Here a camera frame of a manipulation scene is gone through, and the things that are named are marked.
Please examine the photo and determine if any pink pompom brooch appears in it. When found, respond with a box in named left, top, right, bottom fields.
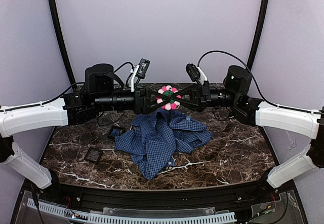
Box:
left=156, top=85, right=180, bottom=111

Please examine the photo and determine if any blue checked shirt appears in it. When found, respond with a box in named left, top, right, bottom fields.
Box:
left=114, top=109, right=213, bottom=180

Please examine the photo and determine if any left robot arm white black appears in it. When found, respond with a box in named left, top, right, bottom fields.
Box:
left=1, top=63, right=181, bottom=190

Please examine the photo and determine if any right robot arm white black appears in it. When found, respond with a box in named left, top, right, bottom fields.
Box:
left=156, top=64, right=323, bottom=189

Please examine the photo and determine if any black square box base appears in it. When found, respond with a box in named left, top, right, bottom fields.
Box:
left=107, top=125, right=126, bottom=140

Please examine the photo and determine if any black square box lid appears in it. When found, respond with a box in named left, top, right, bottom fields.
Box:
left=84, top=147, right=103, bottom=164

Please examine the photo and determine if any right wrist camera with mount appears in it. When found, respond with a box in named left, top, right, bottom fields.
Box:
left=185, top=63, right=208, bottom=86

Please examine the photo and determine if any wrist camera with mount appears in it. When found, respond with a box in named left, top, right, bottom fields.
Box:
left=126, top=58, right=150, bottom=92
left=185, top=63, right=208, bottom=86

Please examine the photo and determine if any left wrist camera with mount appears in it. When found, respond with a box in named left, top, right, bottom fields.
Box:
left=126, top=58, right=150, bottom=92

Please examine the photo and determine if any left camera black cable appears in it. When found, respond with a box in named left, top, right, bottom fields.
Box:
left=0, top=61, right=135, bottom=113

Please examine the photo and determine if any camera black cable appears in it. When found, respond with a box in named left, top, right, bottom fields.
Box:
left=196, top=50, right=319, bottom=115
left=0, top=61, right=135, bottom=113

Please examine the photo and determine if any right camera black cable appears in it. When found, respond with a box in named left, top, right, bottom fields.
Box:
left=196, top=50, right=319, bottom=115

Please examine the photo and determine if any right black frame post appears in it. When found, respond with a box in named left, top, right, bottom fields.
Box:
left=246, top=0, right=269, bottom=71

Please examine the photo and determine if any black frame post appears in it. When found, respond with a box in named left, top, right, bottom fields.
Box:
left=48, top=0, right=76, bottom=85
left=246, top=0, right=269, bottom=71

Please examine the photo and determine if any black front aluminium rail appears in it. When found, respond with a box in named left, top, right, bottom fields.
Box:
left=61, top=182, right=256, bottom=210

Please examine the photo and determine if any white slotted cable duct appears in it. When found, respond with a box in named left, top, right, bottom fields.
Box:
left=39, top=202, right=237, bottom=223

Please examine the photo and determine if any left black frame post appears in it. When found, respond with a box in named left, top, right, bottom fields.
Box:
left=48, top=0, right=76, bottom=85

